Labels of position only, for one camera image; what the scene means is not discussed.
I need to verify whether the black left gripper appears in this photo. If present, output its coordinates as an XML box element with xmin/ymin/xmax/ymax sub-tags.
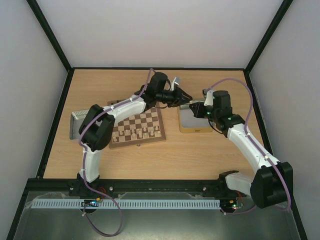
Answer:
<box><xmin>157</xmin><ymin>87</ymin><xmax>194</xmax><ymax>109</ymax></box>

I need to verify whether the gold metal tin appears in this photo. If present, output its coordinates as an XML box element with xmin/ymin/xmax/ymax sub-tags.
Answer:
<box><xmin>177</xmin><ymin>103</ymin><xmax>213</xmax><ymax>134</ymax></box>

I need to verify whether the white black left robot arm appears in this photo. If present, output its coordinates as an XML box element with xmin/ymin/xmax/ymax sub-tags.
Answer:
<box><xmin>71</xmin><ymin>69</ymin><xmax>193</xmax><ymax>197</ymax></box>

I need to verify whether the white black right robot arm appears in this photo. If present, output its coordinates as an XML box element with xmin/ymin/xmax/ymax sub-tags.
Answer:
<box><xmin>189</xmin><ymin>90</ymin><xmax>293</xmax><ymax>210</ymax></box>

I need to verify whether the wooden chess board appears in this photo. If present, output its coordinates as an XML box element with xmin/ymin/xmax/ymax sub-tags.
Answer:
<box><xmin>108</xmin><ymin>103</ymin><xmax>166</xmax><ymax>149</ymax></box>

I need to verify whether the silver tin lid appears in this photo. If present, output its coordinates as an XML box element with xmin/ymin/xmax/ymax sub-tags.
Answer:
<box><xmin>69</xmin><ymin>109</ymin><xmax>89</xmax><ymax>140</ymax></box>

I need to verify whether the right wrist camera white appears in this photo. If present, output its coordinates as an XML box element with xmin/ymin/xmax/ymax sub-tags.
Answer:
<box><xmin>202</xmin><ymin>88</ymin><xmax>214</xmax><ymax>107</ymax></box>

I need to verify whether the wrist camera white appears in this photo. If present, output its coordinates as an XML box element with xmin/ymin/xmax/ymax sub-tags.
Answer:
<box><xmin>170</xmin><ymin>76</ymin><xmax>181</xmax><ymax>91</ymax></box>
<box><xmin>202</xmin><ymin>88</ymin><xmax>214</xmax><ymax>107</ymax></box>

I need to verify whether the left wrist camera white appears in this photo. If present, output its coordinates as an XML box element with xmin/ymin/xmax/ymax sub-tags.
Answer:
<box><xmin>170</xmin><ymin>76</ymin><xmax>181</xmax><ymax>91</ymax></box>

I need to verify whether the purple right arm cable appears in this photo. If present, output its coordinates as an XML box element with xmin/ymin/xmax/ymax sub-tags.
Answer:
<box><xmin>207</xmin><ymin>78</ymin><xmax>293</xmax><ymax>216</ymax></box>

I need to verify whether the black frame post right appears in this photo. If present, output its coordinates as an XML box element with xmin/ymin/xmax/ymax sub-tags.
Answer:
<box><xmin>244</xmin><ymin>0</ymin><xmax>295</xmax><ymax>73</ymax></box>

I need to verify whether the black frame post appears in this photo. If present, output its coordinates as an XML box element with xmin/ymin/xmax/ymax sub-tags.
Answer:
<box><xmin>26</xmin><ymin>0</ymin><xmax>73</xmax><ymax>73</ymax></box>
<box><xmin>244</xmin><ymin>0</ymin><xmax>295</xmax><ymax>73</ymax></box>

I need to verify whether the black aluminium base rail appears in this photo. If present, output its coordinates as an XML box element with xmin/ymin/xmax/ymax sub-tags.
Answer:
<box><xmin>23</xmin><ymin>178</ymin><xmax>239</xmax><ymax>199</ymax></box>

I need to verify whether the black frame post left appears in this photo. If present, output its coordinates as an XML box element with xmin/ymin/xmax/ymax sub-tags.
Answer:
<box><xmin>26</xmin><ymin>0</ymin><xmax>73</xmax><ymax>73</ymax></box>

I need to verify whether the light blue cable duct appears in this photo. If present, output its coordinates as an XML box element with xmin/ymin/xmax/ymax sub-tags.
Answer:
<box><xmin>31</xmin><ymin>199</ymin><xmax>221</xmax><ymax>210</ymax></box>

